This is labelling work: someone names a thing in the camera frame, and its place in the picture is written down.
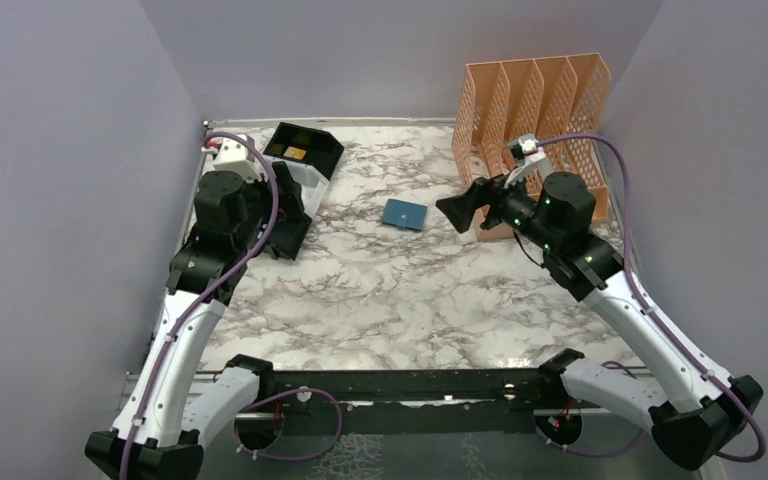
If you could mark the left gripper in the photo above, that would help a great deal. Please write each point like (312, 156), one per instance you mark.
(289, 202)

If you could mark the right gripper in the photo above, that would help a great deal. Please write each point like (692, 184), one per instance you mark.
(483, 191)

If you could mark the blue card holder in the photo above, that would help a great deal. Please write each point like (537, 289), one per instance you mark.
(404, 215)

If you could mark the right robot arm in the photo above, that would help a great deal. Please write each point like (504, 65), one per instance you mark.
(697, 406)

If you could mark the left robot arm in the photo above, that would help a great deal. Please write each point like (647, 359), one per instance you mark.
(160, 433)

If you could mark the gold credit card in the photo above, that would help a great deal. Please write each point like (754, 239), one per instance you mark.
(295, 153)

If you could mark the black white card tray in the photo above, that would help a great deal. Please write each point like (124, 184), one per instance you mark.
(313, 173)

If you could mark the orange file organizer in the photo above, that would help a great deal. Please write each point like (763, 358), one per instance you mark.
(503, 100)

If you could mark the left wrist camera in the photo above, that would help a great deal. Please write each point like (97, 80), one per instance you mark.
(229, 155)

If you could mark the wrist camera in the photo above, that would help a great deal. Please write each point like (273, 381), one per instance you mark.
(229, 155)
(529, 157)

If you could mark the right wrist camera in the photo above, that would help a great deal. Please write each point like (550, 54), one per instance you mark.
(529, 157)

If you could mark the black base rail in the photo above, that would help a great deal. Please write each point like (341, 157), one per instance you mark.
(396, 402)

